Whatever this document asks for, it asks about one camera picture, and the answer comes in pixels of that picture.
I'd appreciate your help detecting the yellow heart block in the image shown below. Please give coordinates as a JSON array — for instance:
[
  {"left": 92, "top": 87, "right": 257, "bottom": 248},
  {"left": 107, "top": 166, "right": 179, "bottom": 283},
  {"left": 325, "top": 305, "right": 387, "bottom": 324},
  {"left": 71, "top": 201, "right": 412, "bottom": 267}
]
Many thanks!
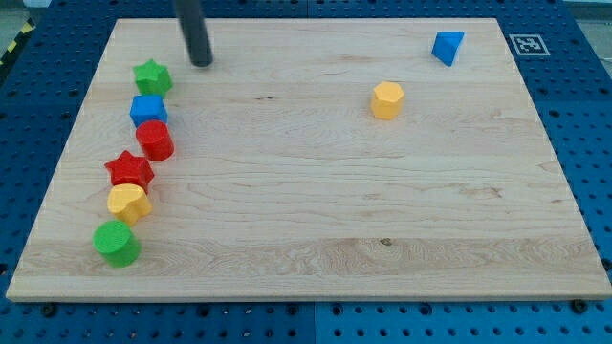
[{"left": 107, "top": 183, "right": 153, "bottom": 226}]

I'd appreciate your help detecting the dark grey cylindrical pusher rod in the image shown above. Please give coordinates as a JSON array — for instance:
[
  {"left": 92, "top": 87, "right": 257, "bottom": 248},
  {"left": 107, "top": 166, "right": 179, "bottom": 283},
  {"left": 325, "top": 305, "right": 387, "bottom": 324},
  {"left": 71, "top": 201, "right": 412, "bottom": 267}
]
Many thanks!
[{"left": 174, "top": 0, "right": 213, "bottom": 67}]

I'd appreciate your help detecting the green cylinder block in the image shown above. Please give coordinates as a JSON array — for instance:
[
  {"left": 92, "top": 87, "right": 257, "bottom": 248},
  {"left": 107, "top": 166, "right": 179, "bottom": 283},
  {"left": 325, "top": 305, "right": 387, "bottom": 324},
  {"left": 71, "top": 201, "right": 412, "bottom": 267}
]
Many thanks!
[{"left": 92, "top": 220, "right": 142, "bottom": 268}]

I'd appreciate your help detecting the red star block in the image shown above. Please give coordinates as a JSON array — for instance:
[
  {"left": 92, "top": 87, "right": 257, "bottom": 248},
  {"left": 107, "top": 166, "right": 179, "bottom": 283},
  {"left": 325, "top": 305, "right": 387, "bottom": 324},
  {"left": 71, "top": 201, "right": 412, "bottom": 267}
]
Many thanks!
[{"left": 104, "top": 150, "right": 155, "bottom": 193}]

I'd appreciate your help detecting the white fiducial marker tag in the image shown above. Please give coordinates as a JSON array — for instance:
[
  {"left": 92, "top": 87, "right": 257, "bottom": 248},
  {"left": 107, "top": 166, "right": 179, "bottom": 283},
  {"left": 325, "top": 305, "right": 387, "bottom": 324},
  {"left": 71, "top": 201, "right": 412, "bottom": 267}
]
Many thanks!
[{"left": 509, "top": 33, "right": 550, "bottom": 56}]

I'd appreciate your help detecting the green star block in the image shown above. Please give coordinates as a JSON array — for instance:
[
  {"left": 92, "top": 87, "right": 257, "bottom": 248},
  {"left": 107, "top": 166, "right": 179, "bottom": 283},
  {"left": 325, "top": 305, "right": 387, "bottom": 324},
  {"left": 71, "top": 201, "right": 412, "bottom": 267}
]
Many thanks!
[{"left": 133, "top": 59, "right": 173, "bottom": 98}]

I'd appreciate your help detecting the yellow black hazard tape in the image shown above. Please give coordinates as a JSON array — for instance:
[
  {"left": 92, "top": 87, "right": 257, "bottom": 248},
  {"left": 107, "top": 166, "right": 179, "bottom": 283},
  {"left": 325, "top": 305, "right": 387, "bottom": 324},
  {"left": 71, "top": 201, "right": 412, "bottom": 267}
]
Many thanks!
[{"left": 1, "top": 18, "right": 36, "bottom": 68}]

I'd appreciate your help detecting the yellow hexagon block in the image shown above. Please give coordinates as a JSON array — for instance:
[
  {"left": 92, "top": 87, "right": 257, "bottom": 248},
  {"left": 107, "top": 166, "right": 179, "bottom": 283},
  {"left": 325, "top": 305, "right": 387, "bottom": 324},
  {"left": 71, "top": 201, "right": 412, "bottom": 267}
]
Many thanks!
[{"left": 370, "top": 81, "right": 404, "bottom": 120}]

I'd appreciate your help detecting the light wooden board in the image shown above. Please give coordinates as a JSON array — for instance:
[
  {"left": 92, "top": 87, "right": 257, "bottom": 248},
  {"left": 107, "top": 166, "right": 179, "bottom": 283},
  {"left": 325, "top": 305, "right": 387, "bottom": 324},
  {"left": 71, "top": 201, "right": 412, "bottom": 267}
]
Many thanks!
[{"left": 7, "top": 18, "right": 611, "bottom": 303}]

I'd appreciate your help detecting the blue triangle block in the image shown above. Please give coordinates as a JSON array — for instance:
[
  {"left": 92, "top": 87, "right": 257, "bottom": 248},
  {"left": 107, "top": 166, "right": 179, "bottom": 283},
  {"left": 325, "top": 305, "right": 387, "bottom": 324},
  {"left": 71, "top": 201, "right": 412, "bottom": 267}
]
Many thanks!
[{"left": 431, "top": 32, "right": 465, "bottom": 67}]

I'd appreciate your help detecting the blue cube block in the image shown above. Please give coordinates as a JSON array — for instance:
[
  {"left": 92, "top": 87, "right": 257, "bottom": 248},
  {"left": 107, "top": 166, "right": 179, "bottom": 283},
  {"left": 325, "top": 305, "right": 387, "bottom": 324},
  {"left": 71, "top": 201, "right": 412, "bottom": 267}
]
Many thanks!
[{"left": 129, "top": 95, "right": 168, "bottom": 127}]

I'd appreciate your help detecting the red cylinder block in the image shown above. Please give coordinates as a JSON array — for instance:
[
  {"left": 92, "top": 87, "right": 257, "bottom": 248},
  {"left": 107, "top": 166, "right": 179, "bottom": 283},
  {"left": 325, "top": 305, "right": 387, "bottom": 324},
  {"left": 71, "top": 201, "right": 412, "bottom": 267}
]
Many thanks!
[{"left": 136, "top": 119, "right": 175, "bottom": 161}]

